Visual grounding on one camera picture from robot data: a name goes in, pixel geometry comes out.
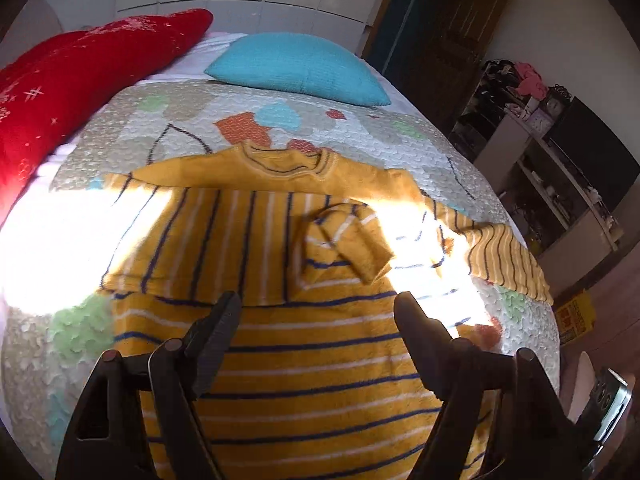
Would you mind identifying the yellow striped knit sweater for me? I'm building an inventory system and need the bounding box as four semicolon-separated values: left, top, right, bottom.
101;142;551;479

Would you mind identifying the pink clothing pile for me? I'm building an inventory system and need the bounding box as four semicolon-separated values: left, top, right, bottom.
514;62;548;101

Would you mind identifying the yellow box on floor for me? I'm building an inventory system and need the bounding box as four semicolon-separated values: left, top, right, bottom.
554;290;597;347

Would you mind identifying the patchwork quilted bedspread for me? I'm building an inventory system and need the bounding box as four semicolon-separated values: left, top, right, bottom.
1;80;560;479

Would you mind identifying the white cluttered shelf unit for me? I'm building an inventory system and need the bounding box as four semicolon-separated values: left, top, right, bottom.
449;60;639;297

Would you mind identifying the white alarm clock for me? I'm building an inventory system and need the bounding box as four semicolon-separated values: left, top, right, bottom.
526;108;554;136

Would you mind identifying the red floral duvet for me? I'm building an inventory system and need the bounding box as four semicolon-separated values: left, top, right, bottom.
1;9;214;218

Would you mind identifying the blue knit pillow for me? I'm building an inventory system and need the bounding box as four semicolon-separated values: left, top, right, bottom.
205;32;390;107

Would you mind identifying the dark wooden door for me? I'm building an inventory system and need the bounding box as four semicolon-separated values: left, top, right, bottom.
363;0;509;134

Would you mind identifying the white round headboard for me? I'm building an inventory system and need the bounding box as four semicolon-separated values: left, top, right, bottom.
0;0;63;68

